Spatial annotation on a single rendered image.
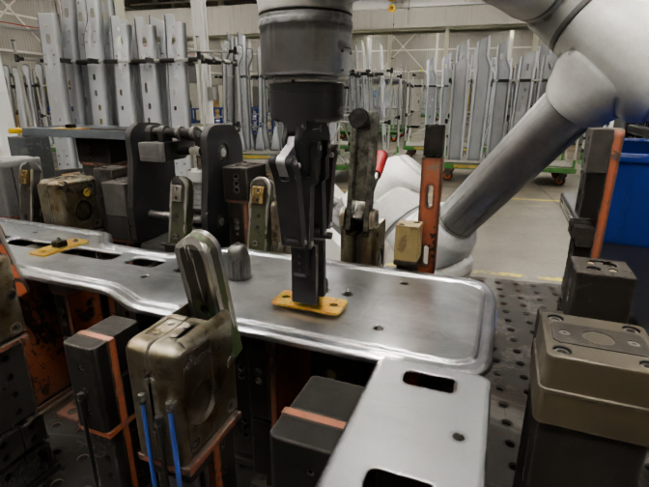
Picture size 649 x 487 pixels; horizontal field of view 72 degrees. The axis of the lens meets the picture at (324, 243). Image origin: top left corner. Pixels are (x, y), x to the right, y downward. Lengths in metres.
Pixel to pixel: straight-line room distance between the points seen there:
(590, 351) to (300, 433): 0.23
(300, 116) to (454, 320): 0.27
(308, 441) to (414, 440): 0.08
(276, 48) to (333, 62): 0.05
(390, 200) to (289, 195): 0.77
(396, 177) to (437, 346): 0.78
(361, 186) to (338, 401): 0.35
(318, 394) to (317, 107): 0.26
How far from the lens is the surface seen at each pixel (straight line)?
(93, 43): 5.59
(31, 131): 1.28
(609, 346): 0.40
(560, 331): 0.40
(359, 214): 0.67
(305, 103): 0.44
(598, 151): 0.64
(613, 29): 0.85
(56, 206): 1.02
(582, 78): 0.86
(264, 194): 0.74
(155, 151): 0.87
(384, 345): 0.46
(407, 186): 1.19
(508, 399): 0.94
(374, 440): 0.35
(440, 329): 0.50
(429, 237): 0.67
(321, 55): 0.44
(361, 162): 0.67
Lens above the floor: 1.23
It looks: 18 degrees down
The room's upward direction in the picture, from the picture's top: straight up
